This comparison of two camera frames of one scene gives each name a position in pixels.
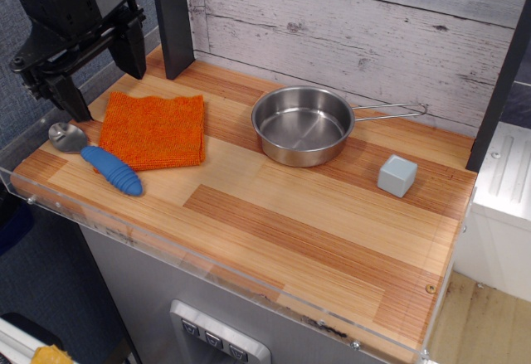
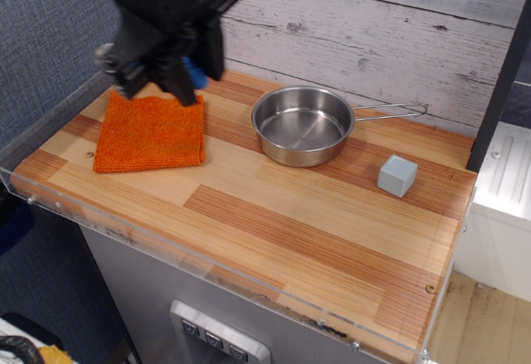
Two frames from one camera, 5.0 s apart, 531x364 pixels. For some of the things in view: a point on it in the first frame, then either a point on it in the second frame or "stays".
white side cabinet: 494,247 stays
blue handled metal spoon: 70,138 -> 199,80
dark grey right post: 503,86 stays
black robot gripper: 79,16 -> 162,8
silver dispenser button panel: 201,337 stays
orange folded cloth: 148,132 stays
